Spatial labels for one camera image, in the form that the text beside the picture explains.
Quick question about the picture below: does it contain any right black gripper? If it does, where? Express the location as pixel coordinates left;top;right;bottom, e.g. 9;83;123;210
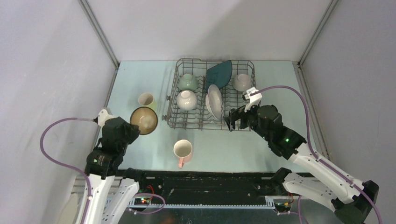
223;100;271;141

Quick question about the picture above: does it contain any white scalloped plate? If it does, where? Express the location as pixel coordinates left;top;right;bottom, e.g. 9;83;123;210
205;84;223;120

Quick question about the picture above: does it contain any brown rimmed tan bowl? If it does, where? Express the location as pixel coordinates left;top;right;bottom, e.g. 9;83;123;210
130;107;158;135

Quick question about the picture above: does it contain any pink white bowl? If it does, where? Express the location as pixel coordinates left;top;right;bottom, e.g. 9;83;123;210
233;74;251;92

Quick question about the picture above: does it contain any teal square plate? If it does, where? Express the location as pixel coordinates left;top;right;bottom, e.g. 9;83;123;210
205;60;233;92

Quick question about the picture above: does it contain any white ceramic bowl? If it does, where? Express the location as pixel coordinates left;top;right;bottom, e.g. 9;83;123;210
177;90;198;111

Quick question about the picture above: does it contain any pale green ceramic bowl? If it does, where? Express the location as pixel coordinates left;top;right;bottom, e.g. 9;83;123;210
178;73;198;91

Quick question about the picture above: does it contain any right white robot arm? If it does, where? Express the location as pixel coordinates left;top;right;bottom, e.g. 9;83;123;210
224;105;379;224

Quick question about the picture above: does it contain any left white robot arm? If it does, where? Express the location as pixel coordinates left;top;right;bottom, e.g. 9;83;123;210
76;115;148;224

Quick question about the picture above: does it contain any yellow green mug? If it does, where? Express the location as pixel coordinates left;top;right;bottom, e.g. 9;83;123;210
138;93;157;111

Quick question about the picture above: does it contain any pink mug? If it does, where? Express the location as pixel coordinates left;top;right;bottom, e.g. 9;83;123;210
173;140;193;168

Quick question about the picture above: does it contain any left controller board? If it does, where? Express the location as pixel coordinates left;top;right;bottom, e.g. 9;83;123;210
134;197;151;206

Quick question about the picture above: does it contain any controller board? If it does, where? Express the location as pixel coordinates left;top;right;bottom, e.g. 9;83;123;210
134;197;151;206
274;202;292;213

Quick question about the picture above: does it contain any right controller board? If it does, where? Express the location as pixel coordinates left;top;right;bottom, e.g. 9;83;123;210
274;202;292;213

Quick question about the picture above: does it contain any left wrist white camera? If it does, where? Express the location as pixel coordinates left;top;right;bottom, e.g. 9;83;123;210
93;107;115;127

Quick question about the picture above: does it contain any wrist white camera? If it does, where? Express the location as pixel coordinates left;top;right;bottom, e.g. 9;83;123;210
242;87;262;112
93;107;115;127

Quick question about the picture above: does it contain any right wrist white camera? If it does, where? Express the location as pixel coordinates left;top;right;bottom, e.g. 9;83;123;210
242;87;262;112

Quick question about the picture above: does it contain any grey wire dish rack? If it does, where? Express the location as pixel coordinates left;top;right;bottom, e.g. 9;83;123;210
162;58;256;130

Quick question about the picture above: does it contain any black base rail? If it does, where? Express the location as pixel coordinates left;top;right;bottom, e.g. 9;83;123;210
119;169;313;206

